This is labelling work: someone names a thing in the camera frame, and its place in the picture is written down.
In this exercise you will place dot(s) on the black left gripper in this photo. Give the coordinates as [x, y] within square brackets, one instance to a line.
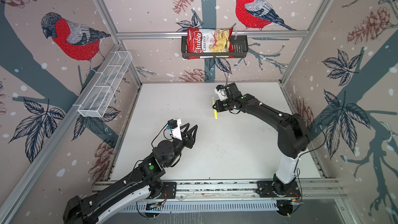
[186, 140]

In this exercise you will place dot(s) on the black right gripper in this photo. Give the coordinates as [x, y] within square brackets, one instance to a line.
[217, 106]

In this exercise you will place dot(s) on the yellow highlighter pen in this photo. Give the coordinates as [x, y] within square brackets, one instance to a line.
[215, 111]

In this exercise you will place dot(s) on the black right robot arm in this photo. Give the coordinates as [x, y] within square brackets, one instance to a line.
[293, 134]

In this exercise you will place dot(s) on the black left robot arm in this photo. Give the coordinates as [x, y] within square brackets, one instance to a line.
[143, 182]

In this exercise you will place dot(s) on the red cassava chips bag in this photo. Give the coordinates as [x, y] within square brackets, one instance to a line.
[203, 41]

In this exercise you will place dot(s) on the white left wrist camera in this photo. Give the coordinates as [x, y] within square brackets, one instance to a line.
[174, 126]

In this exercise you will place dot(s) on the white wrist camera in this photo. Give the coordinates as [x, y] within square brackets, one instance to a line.
[221, 92]
[174, 126]

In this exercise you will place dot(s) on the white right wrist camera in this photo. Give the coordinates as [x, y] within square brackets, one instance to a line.
[221, 92]

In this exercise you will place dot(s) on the black wire wall basket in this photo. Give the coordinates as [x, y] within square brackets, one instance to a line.
[235, 47]

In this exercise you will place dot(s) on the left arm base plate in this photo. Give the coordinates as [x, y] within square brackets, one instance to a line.
[161, 190]

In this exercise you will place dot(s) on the aluminium front rail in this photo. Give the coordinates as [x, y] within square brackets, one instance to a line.
[250, 189]

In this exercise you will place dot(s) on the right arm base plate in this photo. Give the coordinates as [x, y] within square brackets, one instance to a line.
[271, 189]

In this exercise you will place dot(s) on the white mesh wall tray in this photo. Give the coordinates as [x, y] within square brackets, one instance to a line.
[100, 95]

